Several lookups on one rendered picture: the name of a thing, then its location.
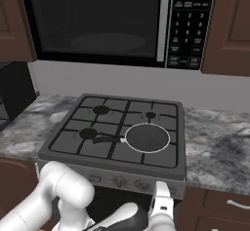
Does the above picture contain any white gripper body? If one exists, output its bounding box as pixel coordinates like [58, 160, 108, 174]
[149, 180, 174, 208]

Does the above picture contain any grey gas stove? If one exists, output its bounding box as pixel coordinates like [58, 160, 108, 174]
[37, 93, 188, 201]

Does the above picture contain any black oven door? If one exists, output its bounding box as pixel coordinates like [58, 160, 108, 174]
[85, 185, 184, 231]

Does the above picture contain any black frying pan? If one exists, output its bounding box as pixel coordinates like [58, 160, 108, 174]
[92, 122, 172, 154]

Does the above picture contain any brown drawer front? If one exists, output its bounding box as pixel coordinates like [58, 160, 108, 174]
[202, 189, 250, 222]

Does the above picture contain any brown base cupboard door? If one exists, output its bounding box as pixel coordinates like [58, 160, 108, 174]
[0, 157, 43, 221]
[194, 215, 250, 231]

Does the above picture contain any black countertop appliance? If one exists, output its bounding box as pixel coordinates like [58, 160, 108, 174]
[0, 60, 37, 134]

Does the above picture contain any black microwave oven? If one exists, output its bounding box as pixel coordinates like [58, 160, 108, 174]
[19, 0, 219, 70]

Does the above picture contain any silver drawer handle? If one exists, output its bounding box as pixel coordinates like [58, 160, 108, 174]
[226, 199, 250, 212]

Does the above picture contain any grey microwave door handle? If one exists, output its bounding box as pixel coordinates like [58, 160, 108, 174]
[156, 0, 172, 63]

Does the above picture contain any brown wall cupboard door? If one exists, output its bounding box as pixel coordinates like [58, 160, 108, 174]
[0, 0, 37, 63]
[200, 0, 250, 78]

